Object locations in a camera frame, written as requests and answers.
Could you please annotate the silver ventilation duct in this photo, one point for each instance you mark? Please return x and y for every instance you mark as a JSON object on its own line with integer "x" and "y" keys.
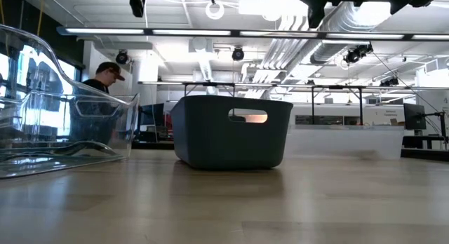
{"x": 329, "y": 51}

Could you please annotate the dark teal plastic bin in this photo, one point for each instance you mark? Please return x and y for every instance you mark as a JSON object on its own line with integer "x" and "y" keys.
{"x": 210, "y": 142}

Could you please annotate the black computer monitor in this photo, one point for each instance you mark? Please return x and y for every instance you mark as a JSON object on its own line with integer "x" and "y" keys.
{"x": 414, "y": 116}

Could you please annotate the dark background monitor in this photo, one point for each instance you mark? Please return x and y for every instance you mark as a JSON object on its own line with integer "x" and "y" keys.
{"x": 151, "y": 114}

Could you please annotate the black ceiling camera cluster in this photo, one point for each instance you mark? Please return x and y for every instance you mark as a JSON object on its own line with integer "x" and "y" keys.
{"x": 356, "y": 54}

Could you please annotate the black round ceiling camera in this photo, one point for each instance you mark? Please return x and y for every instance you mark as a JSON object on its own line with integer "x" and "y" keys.
{"x": 238, "y": 54}
{"x": 122, "y": 57}

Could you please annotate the black background desk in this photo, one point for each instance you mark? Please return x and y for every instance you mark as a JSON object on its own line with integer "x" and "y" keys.
{"x": 428, "y": 153}

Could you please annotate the low black rack frame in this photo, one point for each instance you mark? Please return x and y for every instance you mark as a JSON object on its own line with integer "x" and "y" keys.
{"x": 210, "y": 83}

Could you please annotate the black rig bar with lights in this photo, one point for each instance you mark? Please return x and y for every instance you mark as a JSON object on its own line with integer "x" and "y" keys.
{"x": 365, "y": 36}

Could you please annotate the person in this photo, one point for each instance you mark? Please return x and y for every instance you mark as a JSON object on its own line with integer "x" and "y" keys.
{"x": 101, "y": 86}

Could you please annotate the tall black rack frame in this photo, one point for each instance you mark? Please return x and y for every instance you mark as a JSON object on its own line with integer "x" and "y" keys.
{"x": 336, "y": 87}

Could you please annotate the clear plastic bin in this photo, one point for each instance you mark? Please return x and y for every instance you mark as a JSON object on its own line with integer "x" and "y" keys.
{"x": 35, "y": 132}

